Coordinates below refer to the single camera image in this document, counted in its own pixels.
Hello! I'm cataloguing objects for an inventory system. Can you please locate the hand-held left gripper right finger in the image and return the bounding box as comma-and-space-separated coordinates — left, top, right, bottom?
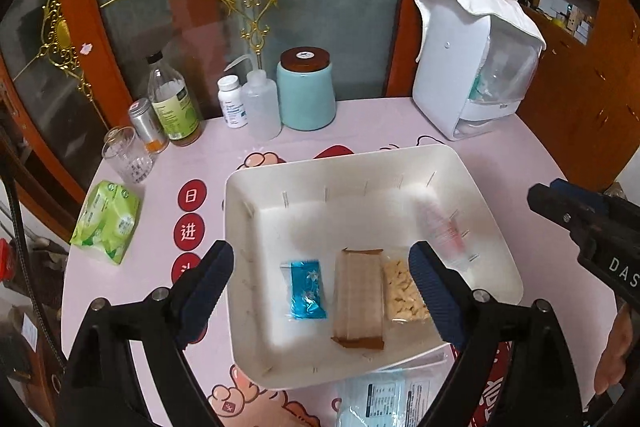
407, 241, 587, 427

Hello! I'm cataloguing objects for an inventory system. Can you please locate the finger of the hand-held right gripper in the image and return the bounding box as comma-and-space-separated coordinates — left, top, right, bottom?
549, 178, 640, 210
527, 183, 601, 236

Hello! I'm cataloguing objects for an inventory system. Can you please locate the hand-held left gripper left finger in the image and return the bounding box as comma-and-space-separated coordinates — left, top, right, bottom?
54, 239, 236, 427

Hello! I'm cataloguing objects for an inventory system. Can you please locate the clear red-print snack packet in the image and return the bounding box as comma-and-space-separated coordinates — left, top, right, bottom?
417, 194, 476, 268

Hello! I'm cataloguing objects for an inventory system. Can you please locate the white plastic bin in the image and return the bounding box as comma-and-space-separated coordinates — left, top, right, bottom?
223, 143, 524, 390

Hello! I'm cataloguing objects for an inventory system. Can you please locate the light blue labelled bag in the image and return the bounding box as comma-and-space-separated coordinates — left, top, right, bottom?
332, 354, 461, 427

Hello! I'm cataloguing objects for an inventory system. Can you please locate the person's right hand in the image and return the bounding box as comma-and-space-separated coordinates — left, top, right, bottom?
595, 306, 633, 396

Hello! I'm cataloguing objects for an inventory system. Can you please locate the yellow cracker snack packet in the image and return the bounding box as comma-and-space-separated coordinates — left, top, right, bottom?
382, 257, 432, 323

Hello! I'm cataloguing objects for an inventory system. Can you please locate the brown wafer packet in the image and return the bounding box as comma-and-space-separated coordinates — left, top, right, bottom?
331, 248, 386, 352

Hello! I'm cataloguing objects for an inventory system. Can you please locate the blue snack packet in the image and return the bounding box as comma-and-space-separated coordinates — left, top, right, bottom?
279, 259, 328, 322

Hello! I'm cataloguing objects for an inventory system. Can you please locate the wooden shelf cabinet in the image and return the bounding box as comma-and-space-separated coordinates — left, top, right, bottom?
517, 0, 640, 192

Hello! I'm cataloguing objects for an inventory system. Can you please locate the green tissue pack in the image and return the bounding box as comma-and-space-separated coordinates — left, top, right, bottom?
70, 180, 141, 265

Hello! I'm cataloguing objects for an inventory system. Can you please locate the clear glass cup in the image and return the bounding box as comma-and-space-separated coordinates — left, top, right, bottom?
102, 126, 153, 184

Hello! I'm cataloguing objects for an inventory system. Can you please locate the white countertop appliance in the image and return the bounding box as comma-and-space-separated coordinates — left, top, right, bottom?
412, 0, 547, 142

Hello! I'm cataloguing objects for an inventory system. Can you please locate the silver metal can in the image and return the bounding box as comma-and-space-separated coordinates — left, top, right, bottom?
128, 98, 168, 154

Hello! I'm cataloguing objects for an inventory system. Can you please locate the glass bottle with green label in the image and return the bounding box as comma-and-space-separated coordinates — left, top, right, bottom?
146, 51, 203, 146

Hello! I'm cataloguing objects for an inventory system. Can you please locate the white pill bottle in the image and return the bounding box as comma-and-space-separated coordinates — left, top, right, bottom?
217, 75, 248, 128

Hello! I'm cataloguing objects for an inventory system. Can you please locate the translucent squeeze wash bottle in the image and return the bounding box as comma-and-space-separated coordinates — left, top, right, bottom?
225, 54, 282, 140

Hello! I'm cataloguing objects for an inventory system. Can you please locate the teal canister with brown lid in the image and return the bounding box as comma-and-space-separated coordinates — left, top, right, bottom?
276, 47, 337, 131

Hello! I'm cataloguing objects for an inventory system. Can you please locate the wooden glass door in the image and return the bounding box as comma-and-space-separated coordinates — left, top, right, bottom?
0, 0, 131, 208
50, 0, 493, 122

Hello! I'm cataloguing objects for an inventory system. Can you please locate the small gold door ornament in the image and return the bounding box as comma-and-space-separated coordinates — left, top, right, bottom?
30, 0, 108, 128

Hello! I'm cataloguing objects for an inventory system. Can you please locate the black cable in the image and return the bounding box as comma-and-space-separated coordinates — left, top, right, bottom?
0, 127, 66, 373

